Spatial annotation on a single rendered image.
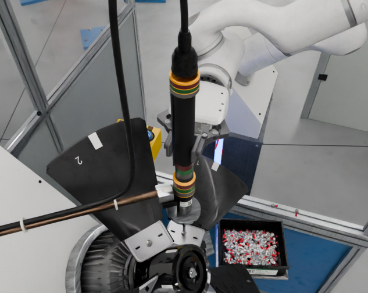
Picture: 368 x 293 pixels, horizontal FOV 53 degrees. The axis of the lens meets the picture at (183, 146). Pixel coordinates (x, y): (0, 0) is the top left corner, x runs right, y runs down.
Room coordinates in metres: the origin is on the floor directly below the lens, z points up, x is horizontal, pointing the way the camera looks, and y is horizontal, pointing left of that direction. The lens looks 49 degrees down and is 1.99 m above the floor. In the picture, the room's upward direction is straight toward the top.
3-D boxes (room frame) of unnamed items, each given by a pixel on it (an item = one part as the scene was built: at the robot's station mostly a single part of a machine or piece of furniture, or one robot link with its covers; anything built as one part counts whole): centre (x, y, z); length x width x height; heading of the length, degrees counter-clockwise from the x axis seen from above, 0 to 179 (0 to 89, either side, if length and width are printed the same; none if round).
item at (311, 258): (0.73, -0.21, 0.45); 0.82 x 0.01 x 0.66; 72
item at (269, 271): (0.55, -0.22, 0.85); 0.22 x 0.17 x 0.07; 87
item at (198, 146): (0.42, -0.04, 1.51); 0.07 x 0.03 x 0.03; 162
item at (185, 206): (0.41, 0.00, 1.50); 0.04 x 0.04 x 0.46
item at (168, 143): (0.44, 0.03, 1.51); 0.07 x 0.03 x 0.03; 162
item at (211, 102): (0.52, -0.03, 1.51); 0.11 x 0.10 x 0.07; 162
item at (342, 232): (0.73, -0.21, 0.82); 0.90 x 0.04 x 0.08; 72
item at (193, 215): (0.41, 0.01, 1.35); 0.09 x 0.07 x 0.10; 107
